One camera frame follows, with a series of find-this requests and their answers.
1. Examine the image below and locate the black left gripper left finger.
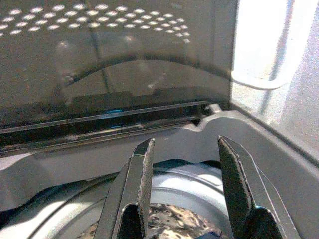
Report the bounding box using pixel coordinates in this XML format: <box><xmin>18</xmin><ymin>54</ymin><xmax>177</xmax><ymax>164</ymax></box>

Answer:
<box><xmin>93</xmin><ymin>138</ymin><xmax>156</xmax><ymax>239</ymax></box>

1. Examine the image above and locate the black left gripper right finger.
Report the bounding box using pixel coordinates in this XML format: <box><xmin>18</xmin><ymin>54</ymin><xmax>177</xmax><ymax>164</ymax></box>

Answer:
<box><xmin>217</xmin><ymin>135</ymin><xmax>301</xmax><ymax>239</ymax></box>

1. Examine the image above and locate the grey top-load washing machine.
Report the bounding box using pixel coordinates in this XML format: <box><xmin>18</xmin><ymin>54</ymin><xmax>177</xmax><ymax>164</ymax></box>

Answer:
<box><xmin>0</xmin><ymin>103</ymin><xmax>319</xmax><ymax>239</ymax></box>

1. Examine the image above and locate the glass washing machine lid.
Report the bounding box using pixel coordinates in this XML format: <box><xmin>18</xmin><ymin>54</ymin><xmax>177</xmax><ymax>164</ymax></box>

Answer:
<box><xmin>0</xmin><ymin>0</ymin><xmax>240</xmax><ymax>155</ymax></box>

